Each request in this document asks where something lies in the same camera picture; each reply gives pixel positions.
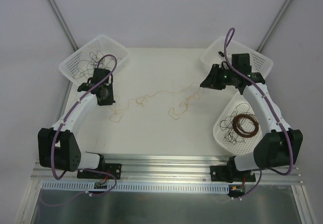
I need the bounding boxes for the dark cable pulled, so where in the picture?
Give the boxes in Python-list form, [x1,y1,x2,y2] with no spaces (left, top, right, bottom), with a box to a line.
[73,50,115,80]

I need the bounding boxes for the yellow and dark cables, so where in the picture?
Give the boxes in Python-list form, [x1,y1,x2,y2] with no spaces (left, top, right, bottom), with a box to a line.
[109,82,205,123]

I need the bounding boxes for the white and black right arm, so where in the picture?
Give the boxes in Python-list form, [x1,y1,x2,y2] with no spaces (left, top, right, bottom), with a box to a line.
[200,53,303,183]

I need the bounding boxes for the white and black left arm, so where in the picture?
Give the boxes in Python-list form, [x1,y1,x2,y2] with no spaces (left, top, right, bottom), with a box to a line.
[37,68,115,178]

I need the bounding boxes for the white basket far right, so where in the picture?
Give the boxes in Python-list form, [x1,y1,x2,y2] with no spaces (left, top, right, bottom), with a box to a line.
[200,35,274,90]

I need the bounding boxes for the white basket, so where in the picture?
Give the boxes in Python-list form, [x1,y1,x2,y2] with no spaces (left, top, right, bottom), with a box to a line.
[200,35,274,90]
[59,34,129,86]
[213,93,262,156]

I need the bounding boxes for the white basket far left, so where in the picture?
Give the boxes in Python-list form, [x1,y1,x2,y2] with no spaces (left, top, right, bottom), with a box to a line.
[59,34,129,86]

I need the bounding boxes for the white basket near right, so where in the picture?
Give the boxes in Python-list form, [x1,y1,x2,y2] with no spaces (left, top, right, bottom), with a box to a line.
[213,93,262,156]

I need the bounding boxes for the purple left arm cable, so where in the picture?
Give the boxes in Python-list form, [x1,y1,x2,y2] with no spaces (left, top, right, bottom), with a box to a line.
[50,54,119,182]

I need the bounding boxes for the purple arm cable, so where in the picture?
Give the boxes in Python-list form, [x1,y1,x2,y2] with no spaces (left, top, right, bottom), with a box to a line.
[50,54,119,182]
[224,27,296,176]

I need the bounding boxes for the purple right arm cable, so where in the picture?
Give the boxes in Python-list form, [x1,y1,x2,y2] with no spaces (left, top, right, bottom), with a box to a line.
[224,27,296,176]

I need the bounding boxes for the brown cable coil in basket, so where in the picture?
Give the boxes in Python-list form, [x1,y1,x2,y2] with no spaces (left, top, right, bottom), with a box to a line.
[232,114,260,139]

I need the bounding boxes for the brown loose cable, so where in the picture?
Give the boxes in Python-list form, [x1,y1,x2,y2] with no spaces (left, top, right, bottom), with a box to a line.
[220,102,250,145]

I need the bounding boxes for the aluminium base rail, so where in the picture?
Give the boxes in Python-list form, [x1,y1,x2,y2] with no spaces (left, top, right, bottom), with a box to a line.
[31,154,304,185]

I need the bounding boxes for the white slotted cable duct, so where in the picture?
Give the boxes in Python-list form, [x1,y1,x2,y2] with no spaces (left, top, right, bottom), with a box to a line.
[41,181,229,194]

